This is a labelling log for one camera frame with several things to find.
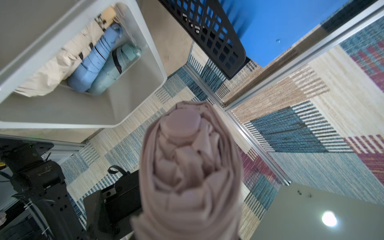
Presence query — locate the beige umbrella wooden handle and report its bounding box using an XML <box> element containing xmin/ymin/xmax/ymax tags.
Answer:
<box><xmin>14</xmin><ymin>5</ymin><xmax>117</xmax><ymax>98</ymax></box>

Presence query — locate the black mesh file holder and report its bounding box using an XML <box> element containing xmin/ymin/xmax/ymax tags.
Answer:
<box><xmin>160</xmin><ymin>1</ymin><xmax>250</xmax><ymax>80</ymax></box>

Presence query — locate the pale pink umbrella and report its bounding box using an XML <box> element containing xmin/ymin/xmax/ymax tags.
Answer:
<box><xmin>131</xmin><ymin>102</ymin><xmax>244</xmax><ymax>240</ymax></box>

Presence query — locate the light blue umbrella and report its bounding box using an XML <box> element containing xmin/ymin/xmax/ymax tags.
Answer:
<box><xmin>68</xmin><ymin>23</ymin><xmax>123</xmax><ymax>93</ymax></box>

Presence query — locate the blue clip file folder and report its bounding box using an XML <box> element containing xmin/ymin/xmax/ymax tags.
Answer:
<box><xmin>220</xmin><ymin>0</ymin><xmax>346</xmax><ymax>67</ymax></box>

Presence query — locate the white plastic storage box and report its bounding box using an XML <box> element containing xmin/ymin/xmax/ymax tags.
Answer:
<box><xmin>1</xmin><ymin>1</ymin><xmax>167</xmax><ymax>129</ymax></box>

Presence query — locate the mint green umbrella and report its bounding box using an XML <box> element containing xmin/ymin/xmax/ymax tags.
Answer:
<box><xmin>87</xmin><ymin>43</ymin><xmax>142</xmax><ymax>96</ymax></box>

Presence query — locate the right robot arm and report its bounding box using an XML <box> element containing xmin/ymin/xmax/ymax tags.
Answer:
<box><xmin>1</xmin><ymin>136</ymin><xmax>142</xmax><ymax>240</ymax></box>

